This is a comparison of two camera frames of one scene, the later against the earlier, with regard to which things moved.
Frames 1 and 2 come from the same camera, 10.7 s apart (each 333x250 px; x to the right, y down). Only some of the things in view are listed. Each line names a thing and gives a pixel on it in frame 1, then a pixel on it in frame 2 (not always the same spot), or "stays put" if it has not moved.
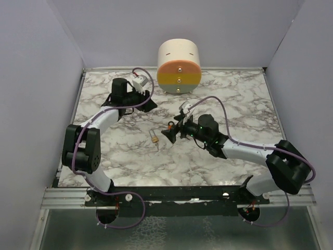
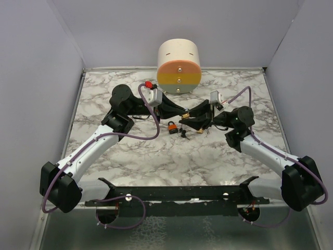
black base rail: (181, 201) stays put
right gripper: (172, 133) to (206, 109)
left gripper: (148, 106) to (168, 109)
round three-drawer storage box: (179, 71) stays put
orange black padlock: (170, 126) stays put
